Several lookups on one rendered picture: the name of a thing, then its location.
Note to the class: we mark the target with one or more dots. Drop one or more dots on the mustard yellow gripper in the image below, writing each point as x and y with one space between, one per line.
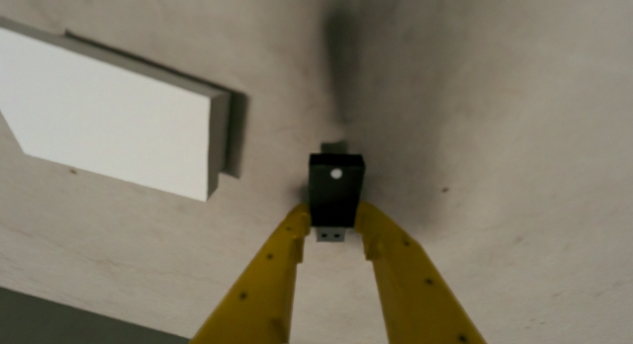
417 305

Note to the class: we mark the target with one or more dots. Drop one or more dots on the black usb stick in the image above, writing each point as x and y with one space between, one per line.
335 184

